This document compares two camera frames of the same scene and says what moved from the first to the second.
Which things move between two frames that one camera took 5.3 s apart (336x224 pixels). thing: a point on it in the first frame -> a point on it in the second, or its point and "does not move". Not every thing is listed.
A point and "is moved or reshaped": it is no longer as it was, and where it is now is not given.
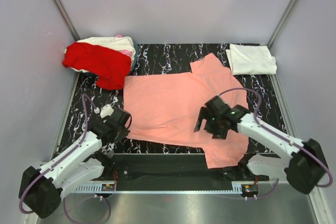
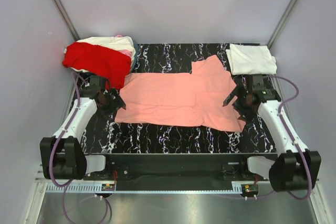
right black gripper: (205, 114) -> (246, 116)
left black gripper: (123, 135) -> (116, 103)
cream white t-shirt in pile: (125, 43) does not move
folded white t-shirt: (248, 59) does not move
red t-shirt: (112, 68) does not move
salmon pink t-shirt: (166, 106) is moved or reshaped
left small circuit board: (109, 187) does not move
